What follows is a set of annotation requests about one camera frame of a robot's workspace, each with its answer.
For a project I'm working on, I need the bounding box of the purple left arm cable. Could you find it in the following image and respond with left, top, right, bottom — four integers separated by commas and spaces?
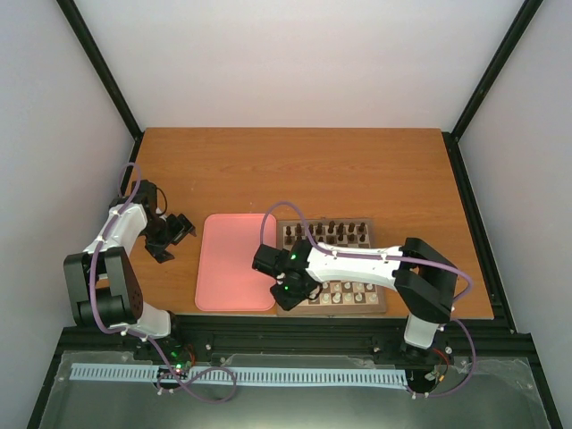
89, 163, 142, 335

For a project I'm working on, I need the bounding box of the wooden chessboard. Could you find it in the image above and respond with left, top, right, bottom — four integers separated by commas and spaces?
276, 218, 387, 316

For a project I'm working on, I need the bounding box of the black aluminium frame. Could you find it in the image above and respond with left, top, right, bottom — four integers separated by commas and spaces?
26, 0, 565, 429

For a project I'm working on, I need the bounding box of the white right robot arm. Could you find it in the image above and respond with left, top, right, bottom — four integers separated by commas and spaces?
259, 239, 462, 349

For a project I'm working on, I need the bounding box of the light blue cable duct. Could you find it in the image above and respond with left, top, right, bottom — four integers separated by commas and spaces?
69, 363, 408, 390

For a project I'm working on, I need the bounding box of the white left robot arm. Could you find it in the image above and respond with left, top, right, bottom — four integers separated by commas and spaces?
63, 180, 196, 360

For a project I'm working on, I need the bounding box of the pink plastic tray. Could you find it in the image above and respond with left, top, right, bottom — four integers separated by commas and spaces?
195, 214, 277, 313

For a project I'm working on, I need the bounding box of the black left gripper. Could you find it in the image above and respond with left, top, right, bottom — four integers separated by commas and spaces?
141, 213, 198, 265

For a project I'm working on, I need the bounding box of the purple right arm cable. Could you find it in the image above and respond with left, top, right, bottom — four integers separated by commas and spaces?
259, 201, 475, 314

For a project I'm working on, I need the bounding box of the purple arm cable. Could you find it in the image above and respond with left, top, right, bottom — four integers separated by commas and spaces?
89, 163, 142, 335
259, 201, 475, 314

